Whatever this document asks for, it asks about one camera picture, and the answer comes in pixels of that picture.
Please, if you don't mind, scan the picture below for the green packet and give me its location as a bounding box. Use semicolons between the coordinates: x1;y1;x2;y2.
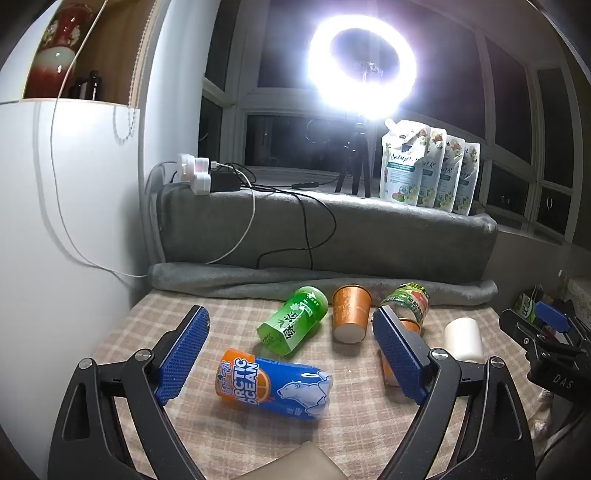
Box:
514;291;539;325

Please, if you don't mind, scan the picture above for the ring light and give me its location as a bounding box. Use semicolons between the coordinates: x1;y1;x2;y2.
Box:
307;15;419;114

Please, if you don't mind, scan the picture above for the white bead chain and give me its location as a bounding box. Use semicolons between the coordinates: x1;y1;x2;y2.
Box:
113;107;140;142

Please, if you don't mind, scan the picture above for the orange paper cup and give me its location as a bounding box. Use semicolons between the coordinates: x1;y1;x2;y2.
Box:
331;284;373;344

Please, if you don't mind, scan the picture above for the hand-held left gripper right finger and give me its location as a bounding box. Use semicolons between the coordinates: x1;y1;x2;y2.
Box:
372;306;539;480

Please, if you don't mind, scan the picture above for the beige flat object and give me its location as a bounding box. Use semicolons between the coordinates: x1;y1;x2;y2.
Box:
276;440;346;480

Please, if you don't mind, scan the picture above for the white power strip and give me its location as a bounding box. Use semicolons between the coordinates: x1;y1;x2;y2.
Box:
175;154;211;185

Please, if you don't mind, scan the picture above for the white cabinet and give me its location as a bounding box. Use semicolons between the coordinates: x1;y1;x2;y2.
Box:
0;0;160;444

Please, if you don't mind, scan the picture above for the black cable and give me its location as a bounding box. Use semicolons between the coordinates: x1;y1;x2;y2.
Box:
228;165;339;271

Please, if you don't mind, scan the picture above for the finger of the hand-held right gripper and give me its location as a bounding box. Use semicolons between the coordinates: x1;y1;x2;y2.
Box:
499;308;544;365
533;299;578;337

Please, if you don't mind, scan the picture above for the white charger cable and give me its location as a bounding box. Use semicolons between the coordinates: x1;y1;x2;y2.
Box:
204;161;257;265

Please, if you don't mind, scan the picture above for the white floral refill pouch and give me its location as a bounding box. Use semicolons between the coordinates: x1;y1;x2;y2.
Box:
435;135;465;212
454;142;481;217
417;127;447;208
379;119;433;205

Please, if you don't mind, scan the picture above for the white cup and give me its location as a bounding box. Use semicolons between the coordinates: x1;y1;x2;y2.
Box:
443;318;485;363

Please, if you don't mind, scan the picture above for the Arctic Ocean blue orange can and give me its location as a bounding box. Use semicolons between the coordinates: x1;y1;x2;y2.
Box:
215;348;334;421

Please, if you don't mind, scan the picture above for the grey blanket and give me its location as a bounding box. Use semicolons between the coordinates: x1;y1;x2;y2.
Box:
147;181;500;308

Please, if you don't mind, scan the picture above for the long white cable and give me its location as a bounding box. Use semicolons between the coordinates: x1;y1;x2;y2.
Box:
48;0;149;279

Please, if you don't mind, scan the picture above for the green and red printed cup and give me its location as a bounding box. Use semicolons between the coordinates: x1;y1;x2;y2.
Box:
379;282;431;324

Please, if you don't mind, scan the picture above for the black power adapter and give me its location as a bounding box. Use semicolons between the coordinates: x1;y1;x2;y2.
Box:
209;171;242;193

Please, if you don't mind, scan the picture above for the black tripod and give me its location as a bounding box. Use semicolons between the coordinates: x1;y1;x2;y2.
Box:
334;62;384;198

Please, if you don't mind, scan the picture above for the green tea bottle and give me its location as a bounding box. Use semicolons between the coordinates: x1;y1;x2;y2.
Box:
257;285;329;358

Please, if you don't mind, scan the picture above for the red and white vase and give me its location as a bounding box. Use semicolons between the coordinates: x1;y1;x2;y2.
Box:
28;2;96;99

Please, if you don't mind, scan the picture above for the dark bottle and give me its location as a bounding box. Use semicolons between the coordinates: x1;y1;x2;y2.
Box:
68;69;103;100

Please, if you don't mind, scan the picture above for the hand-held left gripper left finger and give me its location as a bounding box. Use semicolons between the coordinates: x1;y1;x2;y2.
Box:
47;305;211;480

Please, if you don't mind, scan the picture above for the plain orange cup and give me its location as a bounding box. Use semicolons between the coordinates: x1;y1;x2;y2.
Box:
379;318;423;387

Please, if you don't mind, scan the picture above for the checked tablecloth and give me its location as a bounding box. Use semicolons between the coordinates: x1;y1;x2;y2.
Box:
85;290;548;480

